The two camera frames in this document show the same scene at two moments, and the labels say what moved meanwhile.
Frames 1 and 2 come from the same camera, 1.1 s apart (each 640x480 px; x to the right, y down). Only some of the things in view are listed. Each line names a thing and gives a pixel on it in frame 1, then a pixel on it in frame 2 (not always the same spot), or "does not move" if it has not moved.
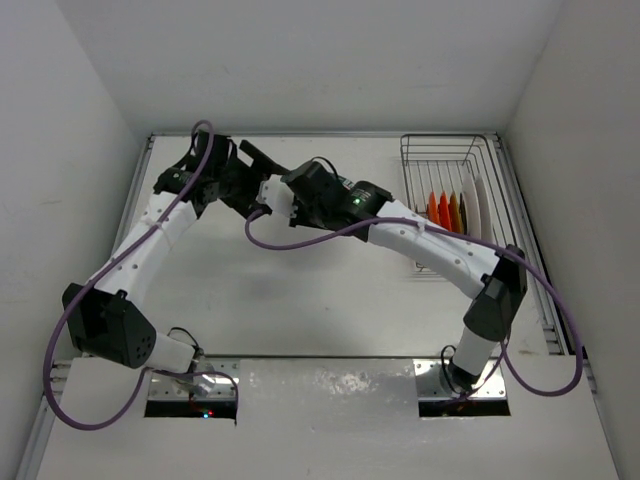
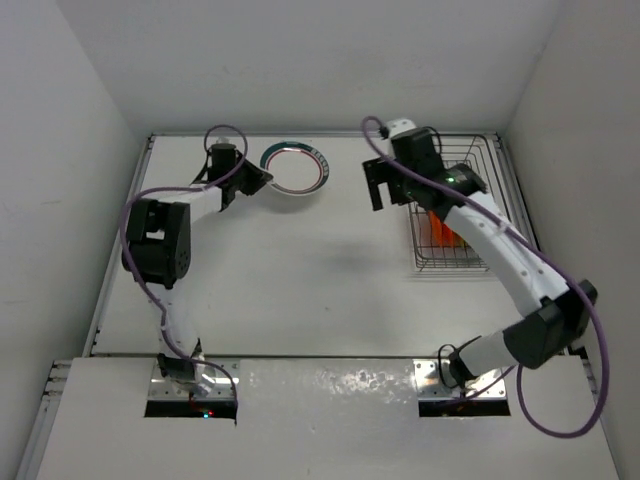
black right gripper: (301, 219) to (377, 173)
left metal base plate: (165, 388) does not move
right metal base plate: (431, 383) does not move
